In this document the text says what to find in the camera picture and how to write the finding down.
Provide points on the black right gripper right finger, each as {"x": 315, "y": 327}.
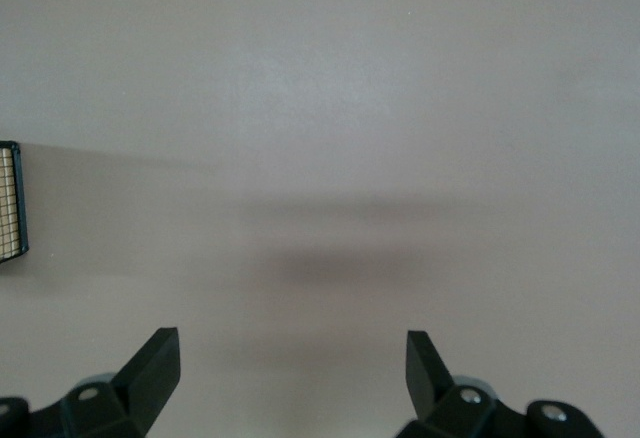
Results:
{"x": 450, "y": 408}

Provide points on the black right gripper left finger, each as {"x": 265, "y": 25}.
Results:
{"x": 135, "y": 398}

